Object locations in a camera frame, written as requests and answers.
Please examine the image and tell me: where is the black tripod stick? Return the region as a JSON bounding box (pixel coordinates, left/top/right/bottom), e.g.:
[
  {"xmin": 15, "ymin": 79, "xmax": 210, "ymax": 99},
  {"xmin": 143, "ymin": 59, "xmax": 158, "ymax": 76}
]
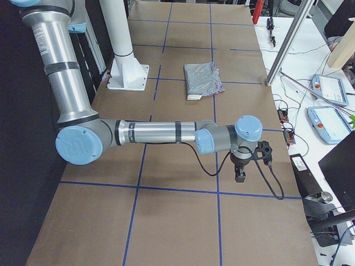
[{"xmin": 266, "ymin": 0, "xmax": 276, "ymax": 47}]

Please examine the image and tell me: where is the near teach pendant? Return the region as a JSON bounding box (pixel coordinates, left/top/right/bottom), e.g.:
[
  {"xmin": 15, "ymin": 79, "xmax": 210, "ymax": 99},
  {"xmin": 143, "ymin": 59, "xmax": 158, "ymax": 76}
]
[{"xmin": 306, "ymin": 106, "xmax": 353, "ymax": 145}]

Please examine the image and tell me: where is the chrome metal rod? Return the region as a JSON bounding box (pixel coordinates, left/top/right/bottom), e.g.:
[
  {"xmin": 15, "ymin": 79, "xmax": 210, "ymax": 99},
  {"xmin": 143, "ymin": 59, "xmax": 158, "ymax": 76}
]
[{"xmin": 279, "ymin": 71, "xmax": 354, "ymax": 120}]

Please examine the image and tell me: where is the aluminium frame post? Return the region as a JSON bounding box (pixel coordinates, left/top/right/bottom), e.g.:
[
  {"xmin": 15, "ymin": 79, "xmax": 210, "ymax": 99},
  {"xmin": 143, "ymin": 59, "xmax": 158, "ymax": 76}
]
[{"xmin": 265, "ymin": 0, "xmax": 315, "ymax": 86}]

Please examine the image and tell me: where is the far orange connector hub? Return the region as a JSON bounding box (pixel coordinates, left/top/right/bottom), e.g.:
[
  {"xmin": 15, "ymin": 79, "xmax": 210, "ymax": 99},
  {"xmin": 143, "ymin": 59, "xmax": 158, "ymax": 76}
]
[{"xmin": 277, "ymin": 109, "xmax": 289, "ymax": 123}]

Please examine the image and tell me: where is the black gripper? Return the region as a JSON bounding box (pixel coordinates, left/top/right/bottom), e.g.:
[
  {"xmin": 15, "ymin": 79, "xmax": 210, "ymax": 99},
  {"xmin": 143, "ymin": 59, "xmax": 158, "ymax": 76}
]
[{"xmin": 230, "ymin": 152, "xmax": 253, "ymax": 183}]

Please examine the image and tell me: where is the black monitor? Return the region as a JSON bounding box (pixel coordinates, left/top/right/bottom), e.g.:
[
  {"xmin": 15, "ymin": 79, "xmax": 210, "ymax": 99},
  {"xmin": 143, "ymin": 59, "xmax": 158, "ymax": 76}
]
[{"xmin": 318, "ymin": 131, "xmax": 355, "ymax": 206}]

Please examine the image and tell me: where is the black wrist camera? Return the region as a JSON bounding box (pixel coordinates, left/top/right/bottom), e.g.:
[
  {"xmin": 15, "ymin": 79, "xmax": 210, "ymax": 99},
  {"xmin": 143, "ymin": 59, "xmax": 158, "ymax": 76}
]
[{"xmin": 254, "ymin": 141, "xmax": 272, "ymax": 168}]

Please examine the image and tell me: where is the right black braided cable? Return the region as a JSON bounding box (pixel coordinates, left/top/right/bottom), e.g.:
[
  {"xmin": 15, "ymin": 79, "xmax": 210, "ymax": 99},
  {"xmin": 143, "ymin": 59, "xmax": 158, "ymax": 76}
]
[{"xmin": 144, "ymin": 141, "xmax": 285, "ymax": 201}]

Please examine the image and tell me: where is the orange connector hub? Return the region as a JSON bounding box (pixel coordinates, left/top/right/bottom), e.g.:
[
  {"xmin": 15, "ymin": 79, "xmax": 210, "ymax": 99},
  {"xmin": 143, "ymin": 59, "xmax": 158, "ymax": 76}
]
[
  {"xmin": 277, "ymin": 109, "xmax": 289, "ymax": 123},
  {"xmin": 283, "ymin": 127, "xmax": 296, "ymax": 146}
]

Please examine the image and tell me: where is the near orange connector hub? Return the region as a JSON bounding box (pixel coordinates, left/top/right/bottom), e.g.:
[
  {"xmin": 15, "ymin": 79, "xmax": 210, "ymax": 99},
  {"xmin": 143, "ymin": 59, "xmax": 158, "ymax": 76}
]
[{"xmin": 283, "ymin": 127, "xmax": 296, "ymax": 146}]

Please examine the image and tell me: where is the far teach pendant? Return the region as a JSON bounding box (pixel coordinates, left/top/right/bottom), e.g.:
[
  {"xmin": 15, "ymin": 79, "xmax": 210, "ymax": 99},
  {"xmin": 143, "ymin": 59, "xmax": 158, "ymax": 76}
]
[{"xmin": 311, "ymin": 74, "xmax": 349, "ymax": 107}]

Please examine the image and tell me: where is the blue white striped polo shirt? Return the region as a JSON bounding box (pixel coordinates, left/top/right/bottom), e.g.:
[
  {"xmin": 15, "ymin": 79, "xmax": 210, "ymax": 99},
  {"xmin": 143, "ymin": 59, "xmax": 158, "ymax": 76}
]
[{"xmin": 184, "ymin": 62, "xmax": 225, "ymax": 100}]

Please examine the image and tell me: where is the red cylinder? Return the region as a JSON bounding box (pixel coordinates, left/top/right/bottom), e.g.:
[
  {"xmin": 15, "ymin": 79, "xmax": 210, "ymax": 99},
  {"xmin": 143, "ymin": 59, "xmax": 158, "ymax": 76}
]
[{"xmin": 252, "ymin": 0, "xmax": 265, "ymax": 24}]

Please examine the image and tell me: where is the teach pendant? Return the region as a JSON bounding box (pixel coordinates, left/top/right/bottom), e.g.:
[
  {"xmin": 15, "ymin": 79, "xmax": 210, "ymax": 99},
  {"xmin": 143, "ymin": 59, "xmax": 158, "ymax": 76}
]
[
  {"xmin": 311, "ymin": 74, "xmax": 349, "ymax": 107},
  {"xmin": 306, "ymin": 106, "xmax": 353, "ymax": 145}
]

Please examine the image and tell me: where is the black box with label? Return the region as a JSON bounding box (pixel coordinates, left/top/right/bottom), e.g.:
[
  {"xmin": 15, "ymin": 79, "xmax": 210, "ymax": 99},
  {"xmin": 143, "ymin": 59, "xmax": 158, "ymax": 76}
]
[{"xmin": 290, "ymin": 154, "xmax": 322, "ymax": 198}]

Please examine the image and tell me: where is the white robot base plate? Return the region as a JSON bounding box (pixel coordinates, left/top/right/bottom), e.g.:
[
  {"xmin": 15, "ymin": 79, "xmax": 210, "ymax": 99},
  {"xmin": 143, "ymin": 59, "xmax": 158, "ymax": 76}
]
[{"xmin": 100, "ymin": 0, "xmax": 149, "ymax": 91}]

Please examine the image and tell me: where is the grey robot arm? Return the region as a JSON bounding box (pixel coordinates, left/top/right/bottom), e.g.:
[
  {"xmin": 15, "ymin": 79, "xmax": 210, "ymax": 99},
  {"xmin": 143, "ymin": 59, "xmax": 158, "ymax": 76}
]
[{"xmin": 1, "ymin": 1, "xmax": 150, "ymax": 186}]

